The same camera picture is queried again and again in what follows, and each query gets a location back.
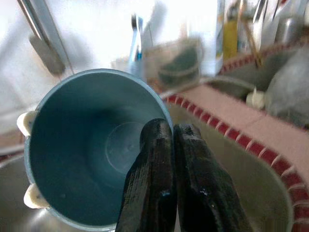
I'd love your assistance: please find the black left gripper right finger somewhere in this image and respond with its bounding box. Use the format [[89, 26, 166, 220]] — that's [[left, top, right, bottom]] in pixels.
[[173, 123, 254, 232]]

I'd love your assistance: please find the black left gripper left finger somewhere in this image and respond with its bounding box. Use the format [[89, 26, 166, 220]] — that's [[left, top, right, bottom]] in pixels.
[[115, 118, 178, 232]]

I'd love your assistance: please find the teal plastic cup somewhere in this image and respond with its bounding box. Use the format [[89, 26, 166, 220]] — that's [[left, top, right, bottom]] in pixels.
[[16, 69, 174, 230]]

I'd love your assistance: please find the stainless steel sink basin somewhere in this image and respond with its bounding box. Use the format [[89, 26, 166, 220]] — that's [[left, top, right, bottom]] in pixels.
[[0, 103, 295, 232]]

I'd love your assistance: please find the green scouring pad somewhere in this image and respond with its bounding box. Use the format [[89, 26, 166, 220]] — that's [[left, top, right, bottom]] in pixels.
[[158, 47, 200, 84]]

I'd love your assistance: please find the steel sink basin with bag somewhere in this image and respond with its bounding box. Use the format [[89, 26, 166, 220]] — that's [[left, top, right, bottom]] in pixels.
[[205, 45, 309, 129]]

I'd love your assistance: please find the crumpled clear plastic bag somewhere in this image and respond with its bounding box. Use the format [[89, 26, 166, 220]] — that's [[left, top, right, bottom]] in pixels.
[[265, 48, 309, 124]]

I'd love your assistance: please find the blue toothbrush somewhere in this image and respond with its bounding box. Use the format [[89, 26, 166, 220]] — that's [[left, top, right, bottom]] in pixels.
[[130, 14, 144, 61]]

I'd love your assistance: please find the yellow sponge block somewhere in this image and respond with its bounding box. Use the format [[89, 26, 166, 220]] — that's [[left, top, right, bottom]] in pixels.
[[223, 20, 239, 61]]

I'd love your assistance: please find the white bottle yellow cap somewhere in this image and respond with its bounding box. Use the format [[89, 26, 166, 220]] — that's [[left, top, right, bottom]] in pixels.
[[214, 0, 226, 73]]

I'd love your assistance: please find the grey metal hanging spout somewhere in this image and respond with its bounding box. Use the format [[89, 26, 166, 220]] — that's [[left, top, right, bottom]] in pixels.
[[16, 0, 66, 75]]

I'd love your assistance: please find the stainless steel cup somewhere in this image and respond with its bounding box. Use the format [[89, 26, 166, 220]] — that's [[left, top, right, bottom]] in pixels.
[[275, 16, 297, 44]]

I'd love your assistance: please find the chrome faucet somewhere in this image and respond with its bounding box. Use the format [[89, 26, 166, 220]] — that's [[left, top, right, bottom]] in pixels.
[[252, 0, 268, 25]]

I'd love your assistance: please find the brown string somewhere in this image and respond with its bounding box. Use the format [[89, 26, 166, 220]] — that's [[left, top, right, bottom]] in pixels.
[[239, 7, 263, 67]]

